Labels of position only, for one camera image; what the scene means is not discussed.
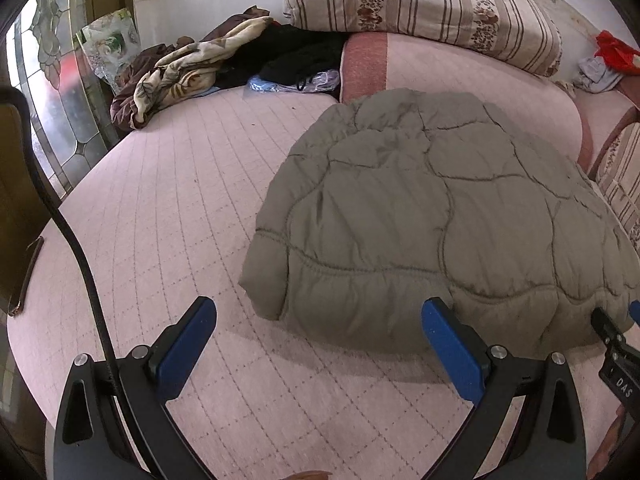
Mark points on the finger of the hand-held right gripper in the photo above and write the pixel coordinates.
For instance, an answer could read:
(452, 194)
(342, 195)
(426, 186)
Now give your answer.
(606, 325)
(636, 314)

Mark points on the striped floral folded quilt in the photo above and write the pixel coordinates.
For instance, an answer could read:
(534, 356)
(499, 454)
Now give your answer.
(400, 0)

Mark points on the pink quilted bed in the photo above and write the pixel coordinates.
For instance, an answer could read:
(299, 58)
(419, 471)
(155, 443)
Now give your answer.
(175, 210)

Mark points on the pink folded blanket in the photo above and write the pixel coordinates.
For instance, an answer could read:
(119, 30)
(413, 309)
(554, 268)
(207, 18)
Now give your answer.
(500, 80)

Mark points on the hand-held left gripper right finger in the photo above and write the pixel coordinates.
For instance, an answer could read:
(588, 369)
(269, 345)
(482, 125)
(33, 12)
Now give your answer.
(450, 345)

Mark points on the striped floral pillow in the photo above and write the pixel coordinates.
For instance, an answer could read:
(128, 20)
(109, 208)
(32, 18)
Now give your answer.
(625, 175)

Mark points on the person's right forearm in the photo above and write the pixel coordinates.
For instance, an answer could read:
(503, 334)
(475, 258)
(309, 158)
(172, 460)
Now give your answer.
(612, 440)

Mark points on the floral plastic-wrapped package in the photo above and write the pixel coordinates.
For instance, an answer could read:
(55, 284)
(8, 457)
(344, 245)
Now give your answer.
(107, 40)

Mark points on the olive quilted puffer jacket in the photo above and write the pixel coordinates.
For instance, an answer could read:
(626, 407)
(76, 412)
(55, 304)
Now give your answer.
(400, 220)

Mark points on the brown wooden cabinet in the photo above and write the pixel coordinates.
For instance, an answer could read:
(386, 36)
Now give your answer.
(20, 240)

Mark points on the red cloth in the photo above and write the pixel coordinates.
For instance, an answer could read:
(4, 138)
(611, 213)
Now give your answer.
(617, 52)

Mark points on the grey cloth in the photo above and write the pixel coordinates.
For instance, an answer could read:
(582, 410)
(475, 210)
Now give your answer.
(595, 77)

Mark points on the black clothes pile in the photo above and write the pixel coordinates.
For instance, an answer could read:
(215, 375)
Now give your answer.
(300, 52)

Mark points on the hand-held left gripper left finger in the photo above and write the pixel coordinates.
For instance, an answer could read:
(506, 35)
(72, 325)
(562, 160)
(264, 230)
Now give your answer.
(185, 345)

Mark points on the blue plastic bag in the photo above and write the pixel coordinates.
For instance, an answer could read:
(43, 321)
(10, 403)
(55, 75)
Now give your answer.
(320, 82)

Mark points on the stained glass door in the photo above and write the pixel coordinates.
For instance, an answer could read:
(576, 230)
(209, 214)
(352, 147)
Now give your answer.
(50, 60)

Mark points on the brown cream leaf-print blanket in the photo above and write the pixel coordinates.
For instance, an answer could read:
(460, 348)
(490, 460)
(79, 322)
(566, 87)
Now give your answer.
(165, 75)

